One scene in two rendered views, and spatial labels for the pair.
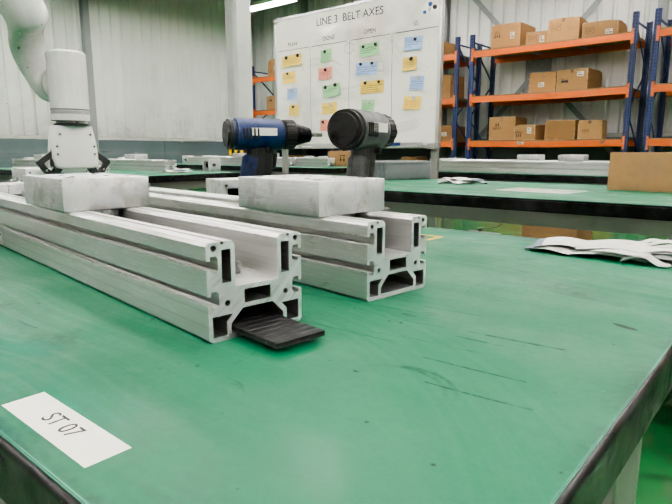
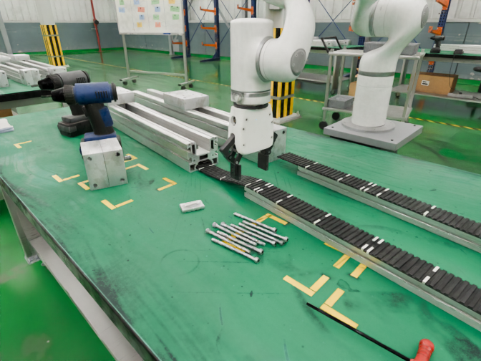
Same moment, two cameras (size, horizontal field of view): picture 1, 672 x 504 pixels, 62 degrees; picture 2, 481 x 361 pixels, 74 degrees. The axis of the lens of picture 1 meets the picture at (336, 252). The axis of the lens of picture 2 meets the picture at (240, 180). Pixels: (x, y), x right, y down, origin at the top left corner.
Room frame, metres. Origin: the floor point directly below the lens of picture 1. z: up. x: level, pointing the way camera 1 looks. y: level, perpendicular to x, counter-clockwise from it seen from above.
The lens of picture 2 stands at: (2.02, 0.64, 1.15)
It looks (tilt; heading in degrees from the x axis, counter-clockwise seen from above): 26 degrees down; 184
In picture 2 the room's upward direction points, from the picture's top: straight up
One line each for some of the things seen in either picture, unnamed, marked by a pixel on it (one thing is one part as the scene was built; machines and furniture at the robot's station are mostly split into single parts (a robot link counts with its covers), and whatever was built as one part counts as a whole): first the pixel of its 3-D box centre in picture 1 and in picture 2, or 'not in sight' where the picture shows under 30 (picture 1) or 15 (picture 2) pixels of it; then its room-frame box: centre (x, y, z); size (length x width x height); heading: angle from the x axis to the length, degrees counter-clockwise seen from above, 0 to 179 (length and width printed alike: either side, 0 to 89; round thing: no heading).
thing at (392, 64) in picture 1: (351, 145); not in sight; (4.20, -0.12, 0.97); 1.50 x 0.50 x 1.95; 50
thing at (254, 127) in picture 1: (276, 175); (86, 121); (1.11, 0.12, 0.89); 0.20 x 0.08 x 0.22; 115
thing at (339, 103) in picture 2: not in sight; (366, 86); (-1.83, 1.85, 0.50); 1.03 x 0.55 x 1.01; 62
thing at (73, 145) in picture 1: (72, 144); (250, 124); (1.33, 0.62, 0.95); 0.10 x 0.07 x 0.11; 133
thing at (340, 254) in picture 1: (208, 223); (142, 123); (0.90, 0.21, 0.82); 0.80 x 0.10 x 0.09; 43
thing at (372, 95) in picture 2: not in sight; (371, 100); (0.81, 1.04, 0.90); 0.19 x 0.19 x 0.18
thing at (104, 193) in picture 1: (85, 200); (185, 102); (0.77, 0.34, 0.87); 0.16 x 0.11 x 0.07; 43
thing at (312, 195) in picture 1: (309, 203); (114, 99); (0.72, 0.03, 0.87); 0.16 x 0.11 x 0.07; 43
